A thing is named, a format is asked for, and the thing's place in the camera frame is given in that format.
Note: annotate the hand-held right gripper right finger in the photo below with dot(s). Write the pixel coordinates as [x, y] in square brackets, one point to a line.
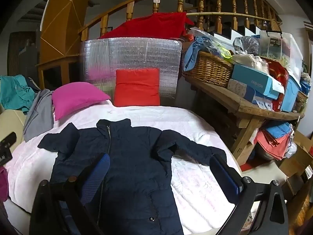
[223, 176]

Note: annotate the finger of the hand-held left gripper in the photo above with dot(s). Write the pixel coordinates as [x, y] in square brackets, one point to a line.
[8, 139]

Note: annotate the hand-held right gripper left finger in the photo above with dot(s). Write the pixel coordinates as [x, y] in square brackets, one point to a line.
[97, 173]

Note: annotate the navy puffer jacket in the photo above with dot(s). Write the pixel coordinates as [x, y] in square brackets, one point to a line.
[137, 164]

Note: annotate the magenta garment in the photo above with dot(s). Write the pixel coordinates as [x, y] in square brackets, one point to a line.
[3, 183]

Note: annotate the red floor mat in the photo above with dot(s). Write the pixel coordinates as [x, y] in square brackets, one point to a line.
[251, 164]

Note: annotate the white bed blanket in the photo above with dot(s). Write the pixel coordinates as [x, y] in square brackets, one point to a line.
[195, 188]

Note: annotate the grey garment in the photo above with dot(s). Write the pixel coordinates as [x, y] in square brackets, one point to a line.
[39, 117]

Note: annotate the teal garment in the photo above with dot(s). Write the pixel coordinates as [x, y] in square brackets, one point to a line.
[14, 90]

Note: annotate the coral folded cloth stack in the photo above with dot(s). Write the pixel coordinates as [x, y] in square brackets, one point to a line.
[271, 144]

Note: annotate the wooden bench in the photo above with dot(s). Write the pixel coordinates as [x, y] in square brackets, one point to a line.
[242, 107]

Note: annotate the blue folded cloth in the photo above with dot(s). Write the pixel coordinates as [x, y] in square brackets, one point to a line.
[278, 128]

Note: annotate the pink pillow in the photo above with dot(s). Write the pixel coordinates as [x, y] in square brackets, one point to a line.
[75, 100]

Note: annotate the cardboard box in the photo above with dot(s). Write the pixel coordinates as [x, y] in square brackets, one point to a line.
[300, 156]

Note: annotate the white floral box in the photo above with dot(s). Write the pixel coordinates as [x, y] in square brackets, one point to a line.
[238, 87]

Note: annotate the red pillow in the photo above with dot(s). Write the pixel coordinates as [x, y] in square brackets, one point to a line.
[137, 88]

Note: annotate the blue shoebox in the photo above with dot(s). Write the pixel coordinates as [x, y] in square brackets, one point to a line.
[254, 80]

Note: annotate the blue plastic bin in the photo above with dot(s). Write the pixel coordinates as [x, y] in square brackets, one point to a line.
[291, 95]

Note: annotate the small wicker basket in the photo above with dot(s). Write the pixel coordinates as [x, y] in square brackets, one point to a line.
[302, 99]

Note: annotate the red gift bag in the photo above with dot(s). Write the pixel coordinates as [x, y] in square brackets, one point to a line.
[280, 78]

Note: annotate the clear bag of beige stuff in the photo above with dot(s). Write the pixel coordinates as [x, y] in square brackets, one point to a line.
[249, 60]

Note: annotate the yellow-green goggles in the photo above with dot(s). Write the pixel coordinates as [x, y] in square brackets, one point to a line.
[226, 53]

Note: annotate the silver foil mat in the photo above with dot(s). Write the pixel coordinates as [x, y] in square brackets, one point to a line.
[132, 53]

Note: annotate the plastic bag of grey stuff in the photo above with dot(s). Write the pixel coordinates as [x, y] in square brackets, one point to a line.
[247, 45]

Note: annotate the orange wooden pillar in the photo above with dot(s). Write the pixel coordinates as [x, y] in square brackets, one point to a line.
[63, 17]

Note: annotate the clear plastic storage box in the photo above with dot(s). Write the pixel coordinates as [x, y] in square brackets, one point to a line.
[291, 51]

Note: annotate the red cloth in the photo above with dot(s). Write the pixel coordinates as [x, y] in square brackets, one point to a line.
[151, 27]

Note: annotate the wooden stair railing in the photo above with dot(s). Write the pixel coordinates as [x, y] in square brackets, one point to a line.
[218, 2]

